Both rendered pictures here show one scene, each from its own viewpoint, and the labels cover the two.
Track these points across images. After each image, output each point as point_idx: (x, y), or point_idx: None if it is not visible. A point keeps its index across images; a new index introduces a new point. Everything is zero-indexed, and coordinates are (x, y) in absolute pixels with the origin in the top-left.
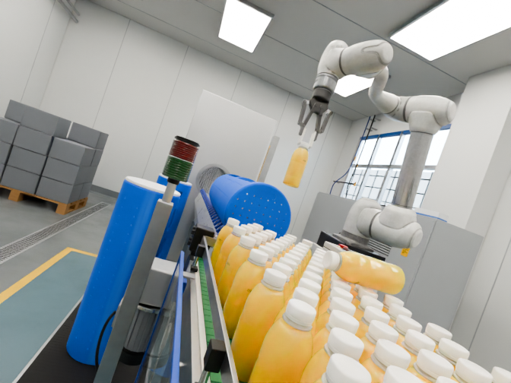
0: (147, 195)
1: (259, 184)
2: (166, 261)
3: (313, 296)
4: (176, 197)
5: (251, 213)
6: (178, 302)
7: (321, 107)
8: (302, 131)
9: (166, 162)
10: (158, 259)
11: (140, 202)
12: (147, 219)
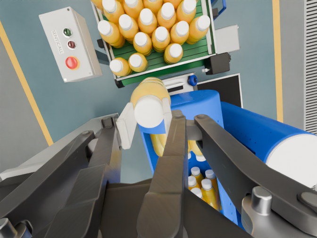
0: (291, 131)
1: (196, 102)
2: (227, 48)
3: None
4: (267, 155)
5: (185, 97)
6: None
7: (88, 208)
8: (173, 114)
9: None
10: (233, 46)
11: (287, 127)
12: (266, 126)
